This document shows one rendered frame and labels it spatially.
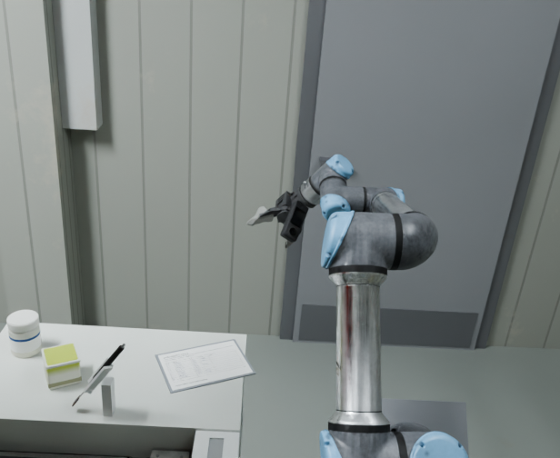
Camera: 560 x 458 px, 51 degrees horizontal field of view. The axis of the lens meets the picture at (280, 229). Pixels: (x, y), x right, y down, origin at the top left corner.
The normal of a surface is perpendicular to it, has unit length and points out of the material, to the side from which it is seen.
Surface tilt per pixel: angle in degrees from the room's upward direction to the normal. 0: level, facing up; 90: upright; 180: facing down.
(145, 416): 0
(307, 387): 0
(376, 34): 90
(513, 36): 90
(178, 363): 0
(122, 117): 90
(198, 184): 90
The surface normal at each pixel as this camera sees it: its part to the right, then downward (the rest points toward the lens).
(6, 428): 0.01, 0.42
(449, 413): 0.07, -0.31
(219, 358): 0.07, -0.90
